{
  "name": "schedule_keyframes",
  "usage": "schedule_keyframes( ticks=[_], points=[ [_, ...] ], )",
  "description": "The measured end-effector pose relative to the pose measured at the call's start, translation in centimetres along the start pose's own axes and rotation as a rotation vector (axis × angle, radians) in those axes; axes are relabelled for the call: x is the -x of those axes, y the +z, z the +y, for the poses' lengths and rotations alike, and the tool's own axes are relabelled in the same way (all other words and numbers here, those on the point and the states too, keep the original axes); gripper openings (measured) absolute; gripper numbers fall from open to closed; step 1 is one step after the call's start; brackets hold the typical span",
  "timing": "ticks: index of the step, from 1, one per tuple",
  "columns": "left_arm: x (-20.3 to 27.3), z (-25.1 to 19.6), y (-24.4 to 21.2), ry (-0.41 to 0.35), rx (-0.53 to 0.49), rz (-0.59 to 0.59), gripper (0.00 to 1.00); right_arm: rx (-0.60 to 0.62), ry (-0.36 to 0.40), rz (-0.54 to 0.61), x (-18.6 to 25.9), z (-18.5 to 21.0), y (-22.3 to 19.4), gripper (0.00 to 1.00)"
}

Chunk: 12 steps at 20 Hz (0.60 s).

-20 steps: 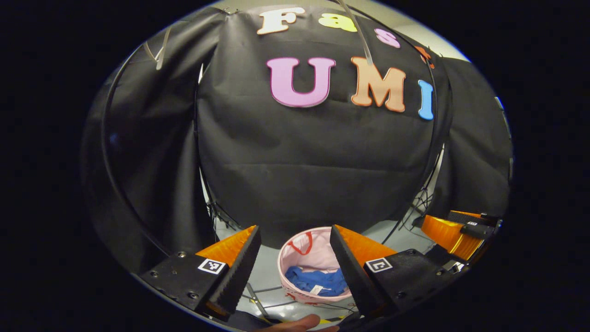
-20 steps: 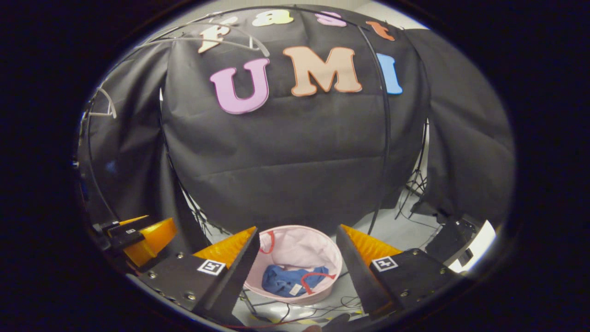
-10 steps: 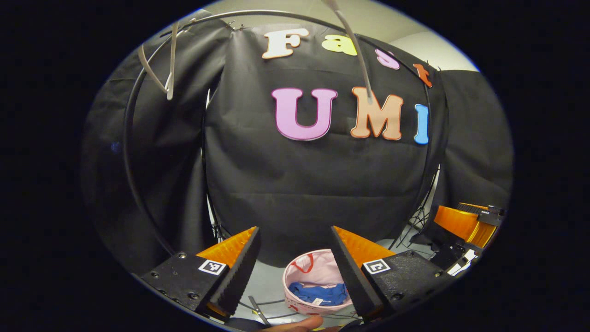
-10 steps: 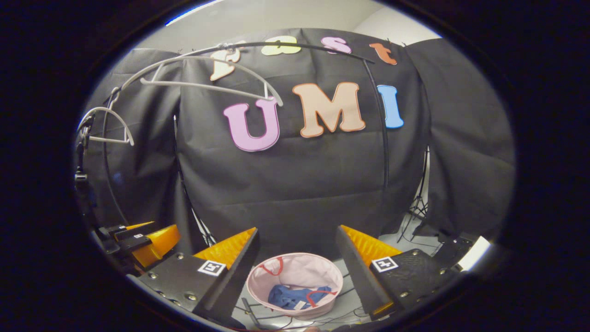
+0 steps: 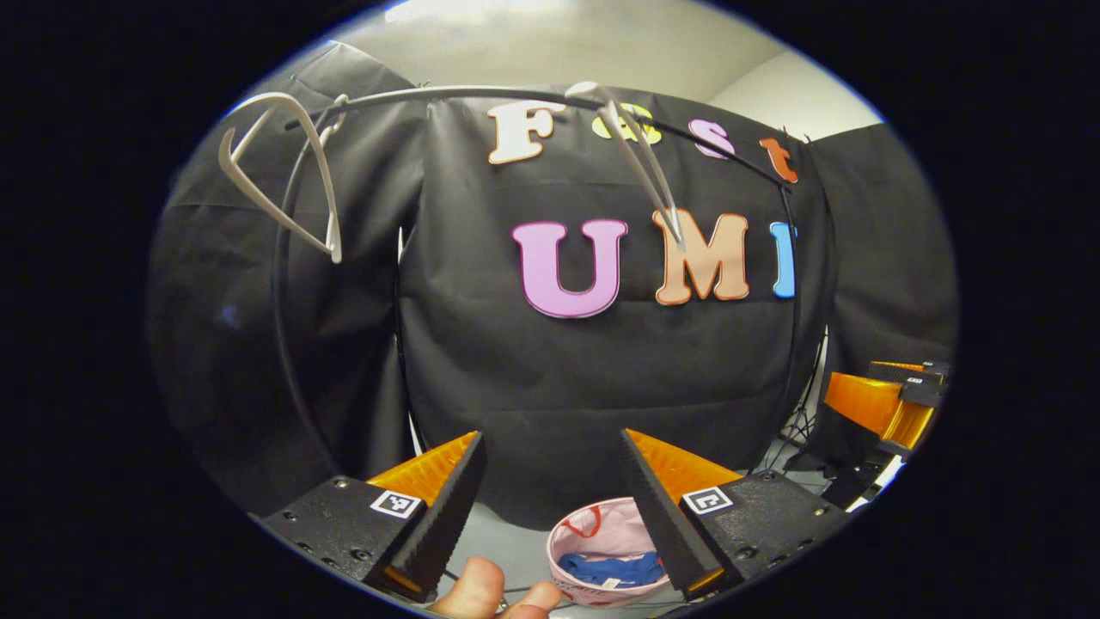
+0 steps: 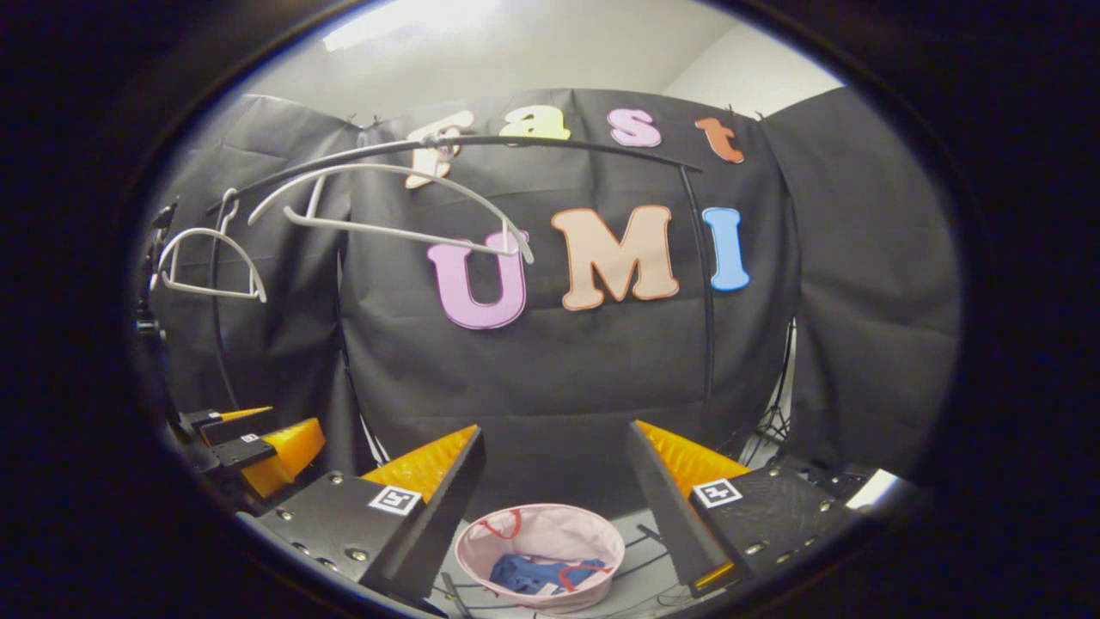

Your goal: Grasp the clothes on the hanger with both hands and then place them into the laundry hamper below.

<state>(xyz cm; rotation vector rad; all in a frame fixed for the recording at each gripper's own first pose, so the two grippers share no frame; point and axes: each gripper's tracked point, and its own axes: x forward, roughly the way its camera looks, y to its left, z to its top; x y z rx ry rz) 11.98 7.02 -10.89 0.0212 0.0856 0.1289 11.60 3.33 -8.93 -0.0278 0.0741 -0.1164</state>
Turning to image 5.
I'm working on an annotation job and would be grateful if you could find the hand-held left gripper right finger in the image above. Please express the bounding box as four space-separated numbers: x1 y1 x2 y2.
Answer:
619 428 847 601

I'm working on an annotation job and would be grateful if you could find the pink laundry hamper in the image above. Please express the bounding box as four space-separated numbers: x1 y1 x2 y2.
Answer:
547 497 673 609

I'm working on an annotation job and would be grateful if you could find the black clothes rack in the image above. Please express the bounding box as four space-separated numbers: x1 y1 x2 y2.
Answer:
271 83 804 482

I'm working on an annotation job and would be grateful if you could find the blue shirt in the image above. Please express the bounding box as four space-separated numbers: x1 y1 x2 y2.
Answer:
559 552 667 588

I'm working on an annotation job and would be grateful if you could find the black backdrop cloth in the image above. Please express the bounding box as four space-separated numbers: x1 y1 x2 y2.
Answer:
146 41 959 530

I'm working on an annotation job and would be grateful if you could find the black tripod stand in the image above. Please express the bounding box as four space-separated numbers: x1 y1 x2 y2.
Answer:
756 331 830 474

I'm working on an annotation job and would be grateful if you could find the white clothes hanger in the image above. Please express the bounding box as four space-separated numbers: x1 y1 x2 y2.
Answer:
565 82 688 252
218 92 345 264

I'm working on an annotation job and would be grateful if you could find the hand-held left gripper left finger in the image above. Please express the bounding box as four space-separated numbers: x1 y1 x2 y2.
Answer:
258 430 487 604

